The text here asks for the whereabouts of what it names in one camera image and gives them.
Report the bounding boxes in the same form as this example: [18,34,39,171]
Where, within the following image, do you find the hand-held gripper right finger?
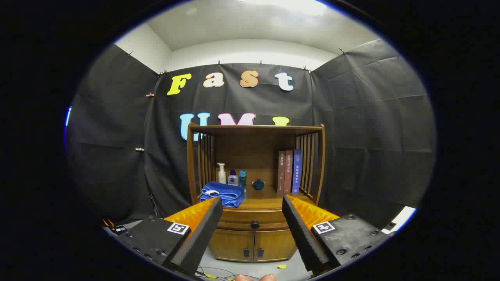
[282,195,391,276]

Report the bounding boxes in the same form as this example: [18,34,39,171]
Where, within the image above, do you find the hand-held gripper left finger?
[113,196,223,276]

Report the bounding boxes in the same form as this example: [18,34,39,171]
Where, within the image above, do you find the wooden cabinet door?
[254,229,297,262]
[209,229,255,262]

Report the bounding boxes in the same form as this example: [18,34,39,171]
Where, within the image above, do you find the wooden countertop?
[197,183,317,211]

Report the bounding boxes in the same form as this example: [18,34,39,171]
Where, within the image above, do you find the brown wooden cabinet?
[187,123,325,263]

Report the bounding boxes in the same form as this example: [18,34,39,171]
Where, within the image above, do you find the folded blue towel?
[200,181,245,208]

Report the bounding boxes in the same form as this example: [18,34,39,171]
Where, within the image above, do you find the blue book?
[292,149,302,193]

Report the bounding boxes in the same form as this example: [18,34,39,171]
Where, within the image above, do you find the reddish brown book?
[284,150,293,194]

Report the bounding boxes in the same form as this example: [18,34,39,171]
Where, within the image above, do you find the dark brown book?
[277,151,286,194]

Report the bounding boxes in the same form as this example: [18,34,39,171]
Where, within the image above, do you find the black electronics box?
[104,219,129,236]

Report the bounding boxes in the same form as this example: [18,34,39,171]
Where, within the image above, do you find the thin floor cables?
[195,265,237,281]

